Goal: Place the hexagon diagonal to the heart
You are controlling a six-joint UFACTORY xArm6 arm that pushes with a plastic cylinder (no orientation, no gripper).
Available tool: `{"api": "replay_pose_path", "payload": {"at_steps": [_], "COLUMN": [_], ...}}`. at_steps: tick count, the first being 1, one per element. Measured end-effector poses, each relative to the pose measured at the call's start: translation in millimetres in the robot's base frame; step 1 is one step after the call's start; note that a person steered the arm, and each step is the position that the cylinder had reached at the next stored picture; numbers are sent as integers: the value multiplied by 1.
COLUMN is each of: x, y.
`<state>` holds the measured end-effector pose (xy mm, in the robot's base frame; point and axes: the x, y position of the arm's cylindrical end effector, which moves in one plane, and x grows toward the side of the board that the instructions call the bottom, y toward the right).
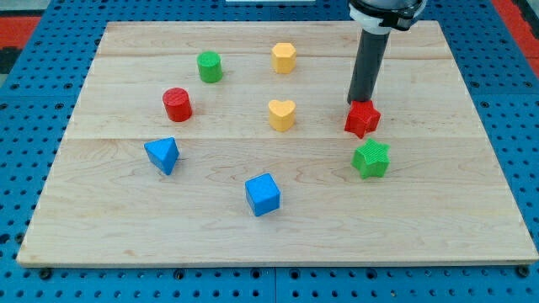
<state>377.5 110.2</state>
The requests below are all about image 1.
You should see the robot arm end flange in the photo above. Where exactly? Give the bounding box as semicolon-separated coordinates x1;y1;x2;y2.
348;0;428;35

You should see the yellow heart block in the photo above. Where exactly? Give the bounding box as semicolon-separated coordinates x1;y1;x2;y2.
268;99;296;132

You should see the yellow hexagon block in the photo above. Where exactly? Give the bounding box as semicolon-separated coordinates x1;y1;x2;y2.
271;42;296;74

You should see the blue cube block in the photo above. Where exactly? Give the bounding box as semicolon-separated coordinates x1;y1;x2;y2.
244;173;281;216

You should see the wooden board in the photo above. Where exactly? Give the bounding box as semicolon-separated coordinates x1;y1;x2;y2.
17;21;538;268

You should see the red star block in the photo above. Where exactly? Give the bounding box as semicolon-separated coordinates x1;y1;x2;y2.
344;100;381;139

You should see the green star block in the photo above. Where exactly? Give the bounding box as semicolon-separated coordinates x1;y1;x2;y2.
350;138;391;179

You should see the blue triangle block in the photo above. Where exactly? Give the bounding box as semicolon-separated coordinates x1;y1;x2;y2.
143;137;180;175

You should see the red cylinder block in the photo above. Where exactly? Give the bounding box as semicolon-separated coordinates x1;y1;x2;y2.
162;88;193;122

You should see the green cylinder block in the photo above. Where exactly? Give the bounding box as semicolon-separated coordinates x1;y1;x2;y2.
196;50;223;83

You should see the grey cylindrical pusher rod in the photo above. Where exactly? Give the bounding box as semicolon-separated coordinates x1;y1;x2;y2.
347;29;389;104

